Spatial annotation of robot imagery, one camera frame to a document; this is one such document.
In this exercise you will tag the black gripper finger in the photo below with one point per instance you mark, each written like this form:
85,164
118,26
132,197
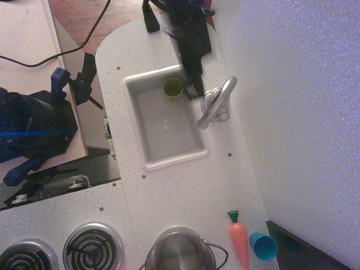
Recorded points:
194,85

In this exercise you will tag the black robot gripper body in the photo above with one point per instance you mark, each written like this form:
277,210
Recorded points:
189,31

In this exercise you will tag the silver toy faucet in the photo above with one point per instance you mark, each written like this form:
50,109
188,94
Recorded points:
215,104

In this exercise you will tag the green plastic cup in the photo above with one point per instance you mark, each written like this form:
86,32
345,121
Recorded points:
173,87

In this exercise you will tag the grey toy sink basin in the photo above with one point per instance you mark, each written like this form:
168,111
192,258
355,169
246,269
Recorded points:
165,128

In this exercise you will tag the blue clamp upper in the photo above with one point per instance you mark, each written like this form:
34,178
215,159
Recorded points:
59,79

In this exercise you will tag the blue clamp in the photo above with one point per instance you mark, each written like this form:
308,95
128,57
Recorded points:
59,79
16,175

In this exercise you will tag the orange toy carrot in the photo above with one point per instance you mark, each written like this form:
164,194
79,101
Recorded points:
239,238

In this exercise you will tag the stainless steel pot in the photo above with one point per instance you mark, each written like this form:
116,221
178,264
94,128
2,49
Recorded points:
183,248

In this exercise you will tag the teal plastic cup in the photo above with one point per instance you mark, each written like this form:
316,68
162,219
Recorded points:
264,246

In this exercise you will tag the middle stove burner coil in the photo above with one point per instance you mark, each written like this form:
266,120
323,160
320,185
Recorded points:
93,246

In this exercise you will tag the stove burner coil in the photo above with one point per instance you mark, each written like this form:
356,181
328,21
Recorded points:
93,246
29,254

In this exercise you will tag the blue clamp lower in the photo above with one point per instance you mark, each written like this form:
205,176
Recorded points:
16,175

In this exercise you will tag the left stove burner coil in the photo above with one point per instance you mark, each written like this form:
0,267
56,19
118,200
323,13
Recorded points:
29,254

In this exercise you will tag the black bracket on counter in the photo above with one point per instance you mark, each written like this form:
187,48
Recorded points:
151,23

